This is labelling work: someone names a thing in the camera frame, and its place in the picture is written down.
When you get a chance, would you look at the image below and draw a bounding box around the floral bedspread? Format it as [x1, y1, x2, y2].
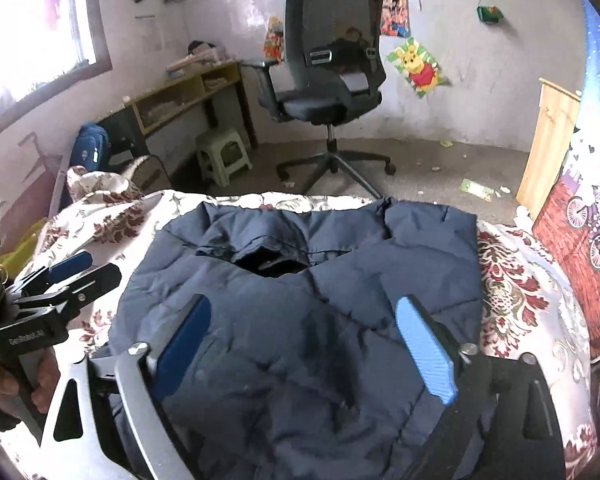
[0, 167, 600, 480]

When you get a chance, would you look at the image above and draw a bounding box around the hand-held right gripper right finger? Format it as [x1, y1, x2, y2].
[394, 295, 566, 480]

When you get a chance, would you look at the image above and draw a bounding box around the person's left hand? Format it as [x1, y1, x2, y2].
[0, 352, 64, 433]

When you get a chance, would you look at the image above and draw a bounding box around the colourful cartoon wall sticker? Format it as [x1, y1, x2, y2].
[263, 15, 286, 63]

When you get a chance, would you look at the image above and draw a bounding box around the yellow bear wall poster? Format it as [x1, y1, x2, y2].
[386, 37, 451, 98]

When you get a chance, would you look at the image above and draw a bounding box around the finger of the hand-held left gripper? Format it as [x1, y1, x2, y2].
[10, 251, 94, 295]
[14, 262, 124, 311]

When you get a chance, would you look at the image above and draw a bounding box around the blue backpack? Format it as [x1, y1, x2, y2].
[70, 124, 112, 168]

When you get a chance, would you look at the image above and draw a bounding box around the black mesh office chair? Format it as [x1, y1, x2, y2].
[242, 0, 397, 196]

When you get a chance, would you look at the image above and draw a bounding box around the wooden desk with shelves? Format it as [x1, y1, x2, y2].
[97, 60, 258, 181]

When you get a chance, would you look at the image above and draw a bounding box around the pale green plastic stool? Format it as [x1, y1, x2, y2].
[195, 127, 253, 188]

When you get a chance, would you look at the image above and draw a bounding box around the yellow-green cloth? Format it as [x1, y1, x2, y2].
[0, 217, 48, 276]

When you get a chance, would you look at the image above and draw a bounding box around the white paper on wall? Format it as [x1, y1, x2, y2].
[135, 14, 162, 53]

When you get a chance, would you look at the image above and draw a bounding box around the navy padded jacket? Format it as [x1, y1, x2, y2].
[87, 197, 496, 480]

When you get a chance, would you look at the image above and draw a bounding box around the window with wooden frame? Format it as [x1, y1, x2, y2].
[0, 0, 113, 146]

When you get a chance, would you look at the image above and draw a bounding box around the blue printed curtain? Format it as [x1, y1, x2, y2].
[532, 0, 600, 361]

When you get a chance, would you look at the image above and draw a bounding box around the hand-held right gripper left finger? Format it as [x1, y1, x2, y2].
[40, 294, 213, 480]

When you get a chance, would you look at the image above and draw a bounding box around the white bed frame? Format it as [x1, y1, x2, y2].
[47, 155, 71, 216]

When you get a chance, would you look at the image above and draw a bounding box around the pile of papers on desk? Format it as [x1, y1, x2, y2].
[166, 40, 231, 81]

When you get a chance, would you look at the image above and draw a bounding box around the light wooden board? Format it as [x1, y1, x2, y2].
[516, 77, 582, 221]

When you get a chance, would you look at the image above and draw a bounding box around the green paper scrap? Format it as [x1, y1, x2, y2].
[460, 177, 496, 202]

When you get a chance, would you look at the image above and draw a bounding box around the cartoon figures wall poster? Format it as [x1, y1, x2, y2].
[380, 0, 411, 38]

